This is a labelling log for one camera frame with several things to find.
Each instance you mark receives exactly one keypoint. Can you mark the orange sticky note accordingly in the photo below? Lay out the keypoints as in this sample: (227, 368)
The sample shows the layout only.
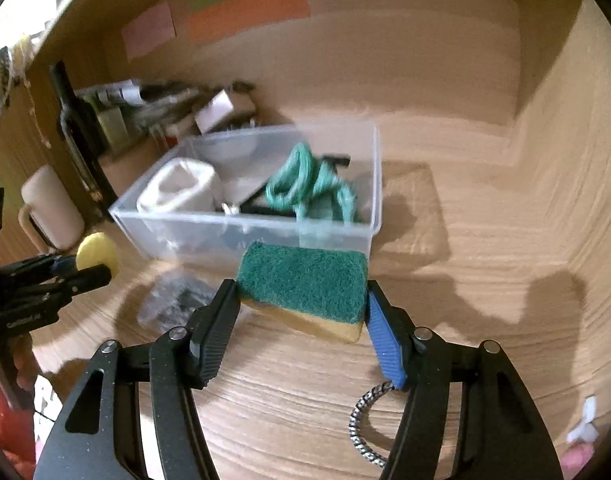
(250, 10)

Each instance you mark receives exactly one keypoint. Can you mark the white cardboard box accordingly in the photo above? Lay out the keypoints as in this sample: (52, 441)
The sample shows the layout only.
(220, 107)

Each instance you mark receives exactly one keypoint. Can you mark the white rolled cloth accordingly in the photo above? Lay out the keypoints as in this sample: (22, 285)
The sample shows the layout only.
(178, 187)

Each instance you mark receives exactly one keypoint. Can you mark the pile of papers and clutter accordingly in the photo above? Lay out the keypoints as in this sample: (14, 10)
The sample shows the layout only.
(145, 105)

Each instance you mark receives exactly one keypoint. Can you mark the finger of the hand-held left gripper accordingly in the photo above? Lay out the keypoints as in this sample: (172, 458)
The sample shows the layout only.
(87, 277)
(60, 263)

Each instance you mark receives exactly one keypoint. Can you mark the clear plastic storage box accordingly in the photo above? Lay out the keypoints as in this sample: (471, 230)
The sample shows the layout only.
(195, 240)

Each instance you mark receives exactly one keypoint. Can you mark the red clothing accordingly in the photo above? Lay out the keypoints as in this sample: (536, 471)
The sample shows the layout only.
(5, 425)

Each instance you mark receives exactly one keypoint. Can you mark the green and yellow scrub sponge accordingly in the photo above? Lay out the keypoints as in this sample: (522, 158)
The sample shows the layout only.
(305, 280)

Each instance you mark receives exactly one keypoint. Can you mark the yellow round sponge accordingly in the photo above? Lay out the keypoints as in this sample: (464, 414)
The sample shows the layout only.
(97, 252)

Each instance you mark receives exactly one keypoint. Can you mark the cream ceramic mug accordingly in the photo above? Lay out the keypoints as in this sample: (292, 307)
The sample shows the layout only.
(52, 210)

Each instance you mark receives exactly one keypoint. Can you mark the dark glass bottle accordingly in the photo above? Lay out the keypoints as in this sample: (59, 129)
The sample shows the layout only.
(82, 145)

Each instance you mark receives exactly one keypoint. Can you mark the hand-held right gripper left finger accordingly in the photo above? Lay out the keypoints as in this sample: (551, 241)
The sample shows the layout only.
(216, 332)

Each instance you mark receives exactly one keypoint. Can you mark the white plastic clip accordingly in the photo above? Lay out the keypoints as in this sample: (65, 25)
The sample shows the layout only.
(585, 422)

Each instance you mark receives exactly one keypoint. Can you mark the pink sticky note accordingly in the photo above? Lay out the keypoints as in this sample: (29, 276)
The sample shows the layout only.
(148, 30)

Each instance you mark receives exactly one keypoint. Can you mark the pink soft item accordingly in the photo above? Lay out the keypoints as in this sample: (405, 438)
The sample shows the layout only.
(575, 462)

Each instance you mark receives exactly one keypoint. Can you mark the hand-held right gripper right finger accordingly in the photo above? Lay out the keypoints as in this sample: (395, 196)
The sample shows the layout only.
(385, 347)

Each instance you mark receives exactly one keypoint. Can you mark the grey crumpled plastic bag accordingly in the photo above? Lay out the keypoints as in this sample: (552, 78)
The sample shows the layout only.
(173, 302)

